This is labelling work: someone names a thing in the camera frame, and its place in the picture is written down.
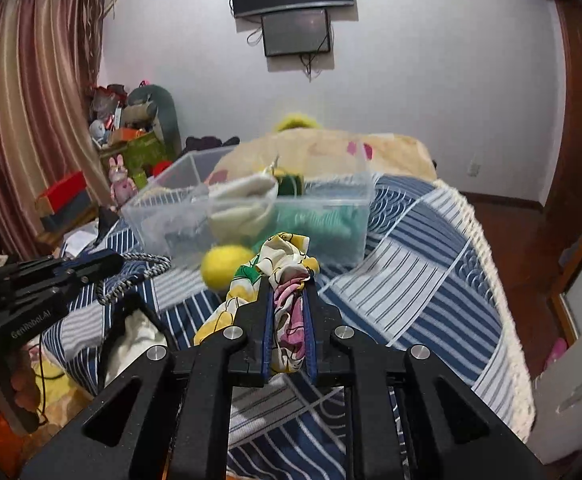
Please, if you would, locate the green knitted cloth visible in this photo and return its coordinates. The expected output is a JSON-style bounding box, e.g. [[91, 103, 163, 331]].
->
[[263, 200, 369, 256]]

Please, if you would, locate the yellow floral quilt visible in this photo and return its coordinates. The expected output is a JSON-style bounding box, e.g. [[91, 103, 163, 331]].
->
[[203, 129, 438, 186]]

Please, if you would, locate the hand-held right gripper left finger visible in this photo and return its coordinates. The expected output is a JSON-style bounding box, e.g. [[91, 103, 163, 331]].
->
[[21, 275, 277, 480]]

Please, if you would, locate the yellow plush ball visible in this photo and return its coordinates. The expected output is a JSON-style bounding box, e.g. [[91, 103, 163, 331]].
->
[[200, 246, 256, 291]]

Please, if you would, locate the cream knitted cloth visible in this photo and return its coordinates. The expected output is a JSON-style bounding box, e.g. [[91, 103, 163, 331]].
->
[[207, 174, 280, 243]]

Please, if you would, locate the clear plastic storage box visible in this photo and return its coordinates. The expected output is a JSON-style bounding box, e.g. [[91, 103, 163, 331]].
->
[[120, 147, 375, 270]]

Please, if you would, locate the striped brown curtain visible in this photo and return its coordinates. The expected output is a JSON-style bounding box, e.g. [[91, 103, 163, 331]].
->
[[0, 0, 114, 261]]

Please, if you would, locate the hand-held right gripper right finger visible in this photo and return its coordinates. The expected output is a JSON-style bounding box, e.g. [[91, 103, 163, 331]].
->
[[302, 278, 546, 480]]

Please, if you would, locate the wooden door frame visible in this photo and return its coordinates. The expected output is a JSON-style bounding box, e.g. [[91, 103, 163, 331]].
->
[[501, 0, 582, 333]]

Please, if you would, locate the green cardboard box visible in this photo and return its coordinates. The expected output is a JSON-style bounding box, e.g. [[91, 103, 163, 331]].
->
[[100, 131, 168, 186]]

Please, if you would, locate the dark green yarn item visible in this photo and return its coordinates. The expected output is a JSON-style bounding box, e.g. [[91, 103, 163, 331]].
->
[[275, 171, 306, 197]]

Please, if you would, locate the floral printed cloth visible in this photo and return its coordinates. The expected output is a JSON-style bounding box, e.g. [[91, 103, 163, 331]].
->
[[193, 232, 320, 375]]

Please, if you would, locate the yellow printed cloth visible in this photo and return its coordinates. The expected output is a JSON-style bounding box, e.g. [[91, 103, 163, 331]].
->
[[30, 352, 92, 413]]

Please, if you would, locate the braided black white cable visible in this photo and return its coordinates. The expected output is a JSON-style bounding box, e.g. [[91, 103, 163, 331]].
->
[[96, 252, 172, 306]]

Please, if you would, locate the dark clothing pile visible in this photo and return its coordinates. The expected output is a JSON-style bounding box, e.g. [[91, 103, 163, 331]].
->
[[182, 135, 242, 153]]

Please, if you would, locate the person's left hand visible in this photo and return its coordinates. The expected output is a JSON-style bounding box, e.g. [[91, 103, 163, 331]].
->
[[12, 350, 42, 408]]

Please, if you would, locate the white cloth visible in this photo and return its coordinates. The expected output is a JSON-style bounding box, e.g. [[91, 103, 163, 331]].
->
[[98, 310, 168, 387]]

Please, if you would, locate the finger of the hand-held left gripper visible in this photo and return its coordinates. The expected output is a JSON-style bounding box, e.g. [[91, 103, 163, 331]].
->
[[0, 251, 125, 286], [0, 280, 94, 313]]

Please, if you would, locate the blue striped patchwork blanket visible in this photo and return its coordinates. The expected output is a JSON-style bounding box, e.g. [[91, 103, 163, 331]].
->
[[41, 172, 536, 480]]

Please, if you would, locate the pink bunny plush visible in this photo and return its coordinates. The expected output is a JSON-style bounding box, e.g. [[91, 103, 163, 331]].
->
[[108, 156, 137, 206]]

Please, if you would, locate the yellow fuzzy plush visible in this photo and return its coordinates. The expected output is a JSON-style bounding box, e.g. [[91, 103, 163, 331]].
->
[[275, 114, 318, 132]]

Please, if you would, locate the red box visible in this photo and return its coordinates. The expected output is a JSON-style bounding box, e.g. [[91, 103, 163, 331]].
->
[[35, 171, 88, 211]]

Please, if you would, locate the small black wall monitor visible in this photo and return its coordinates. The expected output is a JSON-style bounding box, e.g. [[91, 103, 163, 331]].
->
[[261, 8, 333, 57]]

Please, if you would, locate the white cabinet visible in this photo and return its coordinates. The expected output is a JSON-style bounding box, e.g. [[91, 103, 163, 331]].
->
[[530, 327, 582, 465]]

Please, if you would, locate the grey green plush toy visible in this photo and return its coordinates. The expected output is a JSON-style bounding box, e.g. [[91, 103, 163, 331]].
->
[[124, 83, 182, 158]]

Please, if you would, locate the pink slipper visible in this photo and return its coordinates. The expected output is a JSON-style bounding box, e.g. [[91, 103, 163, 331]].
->
[[545, 337, 568, 372]]

